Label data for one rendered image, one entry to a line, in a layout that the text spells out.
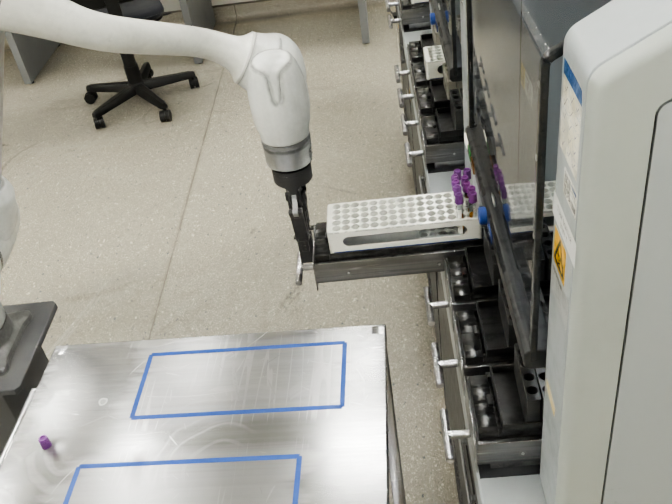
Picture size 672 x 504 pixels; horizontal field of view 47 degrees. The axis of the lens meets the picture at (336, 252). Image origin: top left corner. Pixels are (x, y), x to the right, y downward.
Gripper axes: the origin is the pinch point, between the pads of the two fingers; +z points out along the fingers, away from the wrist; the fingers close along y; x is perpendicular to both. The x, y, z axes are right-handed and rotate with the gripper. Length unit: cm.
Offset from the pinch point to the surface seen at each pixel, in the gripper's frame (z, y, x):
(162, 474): -2, -55, 19
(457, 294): -1.9, -20.7, -28.1
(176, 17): 75, 350, 106
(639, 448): -14, -65, -45
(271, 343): -2.1, -29.1, 4.8
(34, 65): 73, 296, 181
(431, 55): -7, 70, -32
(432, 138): -1.9, 34.7, -28.9
